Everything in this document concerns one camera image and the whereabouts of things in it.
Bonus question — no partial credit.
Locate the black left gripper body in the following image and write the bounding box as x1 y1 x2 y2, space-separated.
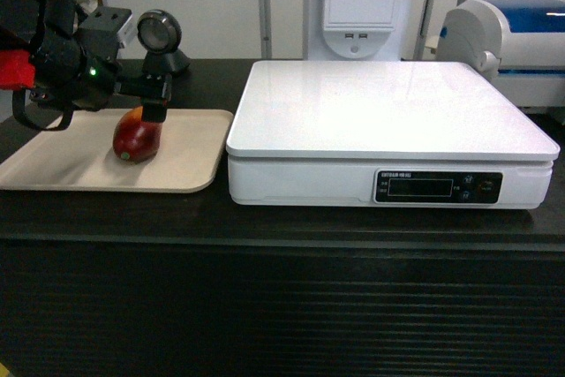
30 49 146 111

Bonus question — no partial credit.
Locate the black barcode scanner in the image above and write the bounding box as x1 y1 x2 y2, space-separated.
137 9 190 75

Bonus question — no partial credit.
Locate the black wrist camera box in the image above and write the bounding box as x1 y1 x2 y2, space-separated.
76 6 137 60

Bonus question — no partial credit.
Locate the black slatted checkout counter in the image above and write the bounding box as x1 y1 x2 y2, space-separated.
0 57 565 377

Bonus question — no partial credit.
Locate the beige plastic tray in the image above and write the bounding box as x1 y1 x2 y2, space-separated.
1 109 233 193

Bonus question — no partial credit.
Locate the dark red mango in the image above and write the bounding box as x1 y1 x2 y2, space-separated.
112 106 162 163

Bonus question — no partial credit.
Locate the white blue label printer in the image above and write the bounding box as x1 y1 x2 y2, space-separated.
435 0 564 108

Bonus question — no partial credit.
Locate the white checkout scale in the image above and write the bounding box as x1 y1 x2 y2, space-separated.
226 61 560 209

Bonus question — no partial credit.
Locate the white POS terminal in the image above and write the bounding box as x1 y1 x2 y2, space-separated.
303 0 411 61

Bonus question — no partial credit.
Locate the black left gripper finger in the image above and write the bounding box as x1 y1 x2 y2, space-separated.
140 73 172 102
141 102 167 124

